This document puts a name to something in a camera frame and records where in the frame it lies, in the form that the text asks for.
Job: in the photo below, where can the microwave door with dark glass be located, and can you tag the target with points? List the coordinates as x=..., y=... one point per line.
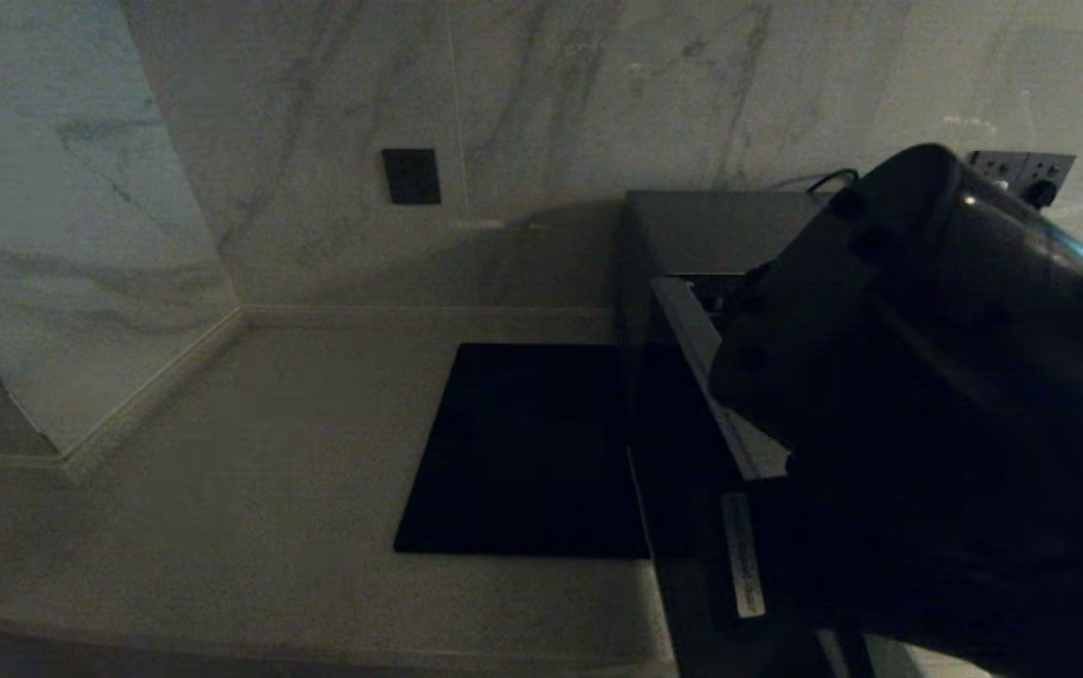
x=692, y=471

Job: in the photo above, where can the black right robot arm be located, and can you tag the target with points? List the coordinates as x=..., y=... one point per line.
x=956, y=395

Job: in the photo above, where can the black glass induction cooktop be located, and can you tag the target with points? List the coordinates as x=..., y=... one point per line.
x=523, y=452

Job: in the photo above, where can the black power plug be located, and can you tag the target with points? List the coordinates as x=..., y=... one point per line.
x=1036, y=193

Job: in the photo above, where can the black blank wall panel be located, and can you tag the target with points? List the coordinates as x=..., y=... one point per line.
x=412, y=176

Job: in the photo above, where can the grey double wall outlet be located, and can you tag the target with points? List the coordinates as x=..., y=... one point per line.
x=1022, y=165

